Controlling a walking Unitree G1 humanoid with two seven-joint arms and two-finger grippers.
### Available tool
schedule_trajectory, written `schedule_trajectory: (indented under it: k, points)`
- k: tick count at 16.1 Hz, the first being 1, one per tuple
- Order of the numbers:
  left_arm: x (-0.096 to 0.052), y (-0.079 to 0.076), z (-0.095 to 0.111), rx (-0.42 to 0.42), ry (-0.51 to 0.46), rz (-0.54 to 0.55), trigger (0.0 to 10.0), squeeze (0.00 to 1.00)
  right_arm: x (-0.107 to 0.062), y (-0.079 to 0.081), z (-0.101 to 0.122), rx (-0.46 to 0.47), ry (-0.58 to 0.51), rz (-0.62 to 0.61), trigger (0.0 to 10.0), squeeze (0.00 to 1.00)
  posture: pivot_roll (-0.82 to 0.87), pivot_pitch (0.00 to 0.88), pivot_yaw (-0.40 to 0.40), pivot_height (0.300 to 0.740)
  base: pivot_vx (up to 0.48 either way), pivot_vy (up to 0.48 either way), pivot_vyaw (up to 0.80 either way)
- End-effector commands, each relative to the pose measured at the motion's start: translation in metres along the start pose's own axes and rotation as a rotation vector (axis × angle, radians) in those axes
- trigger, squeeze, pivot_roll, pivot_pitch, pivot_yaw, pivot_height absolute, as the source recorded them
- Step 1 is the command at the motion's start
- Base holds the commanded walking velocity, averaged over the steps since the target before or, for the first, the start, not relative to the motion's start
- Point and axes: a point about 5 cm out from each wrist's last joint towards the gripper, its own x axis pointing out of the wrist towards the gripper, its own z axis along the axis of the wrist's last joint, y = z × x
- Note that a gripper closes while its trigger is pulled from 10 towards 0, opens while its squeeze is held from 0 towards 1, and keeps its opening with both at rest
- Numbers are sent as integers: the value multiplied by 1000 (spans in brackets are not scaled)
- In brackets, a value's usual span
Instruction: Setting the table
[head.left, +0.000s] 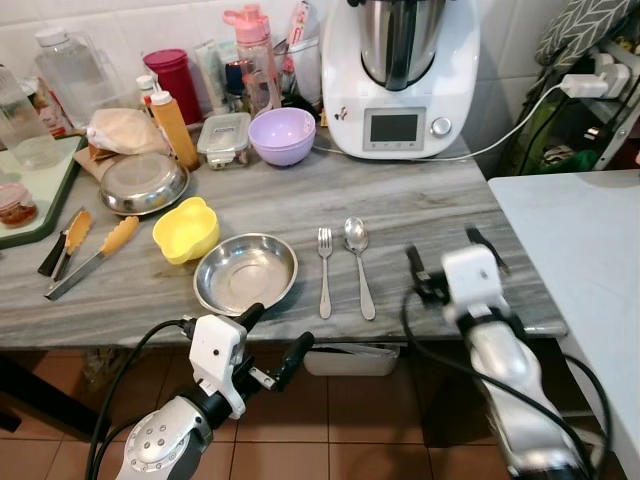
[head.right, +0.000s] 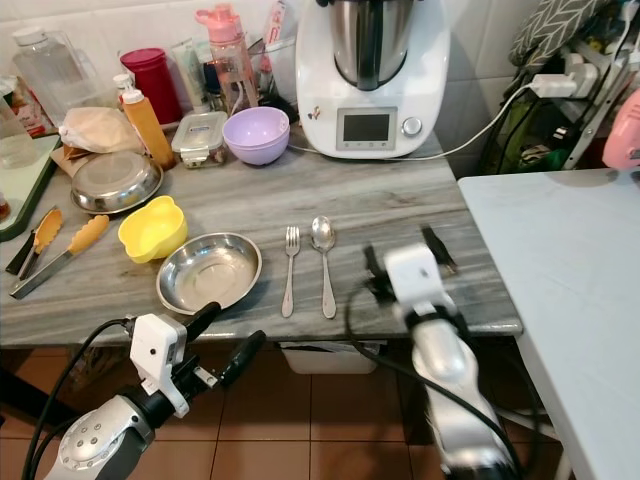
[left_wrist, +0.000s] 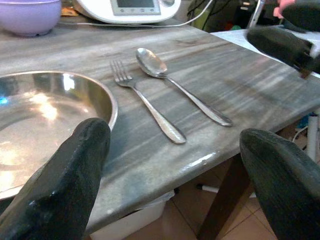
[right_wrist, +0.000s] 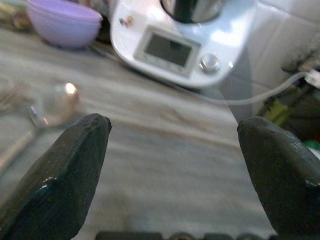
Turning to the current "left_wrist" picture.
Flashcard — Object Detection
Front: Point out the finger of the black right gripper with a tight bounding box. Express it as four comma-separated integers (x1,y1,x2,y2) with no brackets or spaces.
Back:
246,25,320,75
281,0,320,33

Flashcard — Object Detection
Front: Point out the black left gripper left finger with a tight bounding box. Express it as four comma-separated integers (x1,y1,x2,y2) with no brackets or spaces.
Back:
0,117,112,240

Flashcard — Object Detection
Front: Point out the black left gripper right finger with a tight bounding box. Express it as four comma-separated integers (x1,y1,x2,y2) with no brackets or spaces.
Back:
239,128,320,240

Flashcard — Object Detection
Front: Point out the grey slanted metal pole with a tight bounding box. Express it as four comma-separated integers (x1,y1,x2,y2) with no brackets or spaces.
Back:
246,0,266,29

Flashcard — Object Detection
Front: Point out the dark green black bag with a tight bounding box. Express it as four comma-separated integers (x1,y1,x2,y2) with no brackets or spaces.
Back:
186,0,251,33

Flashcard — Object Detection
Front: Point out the round stainless steel plate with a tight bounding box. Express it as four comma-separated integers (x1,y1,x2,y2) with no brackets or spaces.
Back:
0,70,119,201

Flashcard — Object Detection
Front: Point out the white plastic storage bin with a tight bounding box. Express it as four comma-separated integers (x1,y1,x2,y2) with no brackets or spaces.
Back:
89,190,176,240

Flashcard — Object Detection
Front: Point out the stainless steel fork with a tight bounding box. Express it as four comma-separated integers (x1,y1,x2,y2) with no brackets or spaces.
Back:
109,59,188,145

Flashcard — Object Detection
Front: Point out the stainless steel spoon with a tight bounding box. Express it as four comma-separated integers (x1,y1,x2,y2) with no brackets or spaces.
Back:
135,47,234,128

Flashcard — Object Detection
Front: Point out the purple plastic bowl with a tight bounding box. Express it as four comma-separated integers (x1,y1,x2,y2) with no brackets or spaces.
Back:
0,0,63,37

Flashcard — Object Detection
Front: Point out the white kitchen appliance with display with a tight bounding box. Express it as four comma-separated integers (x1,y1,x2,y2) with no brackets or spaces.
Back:
72,0,182,25

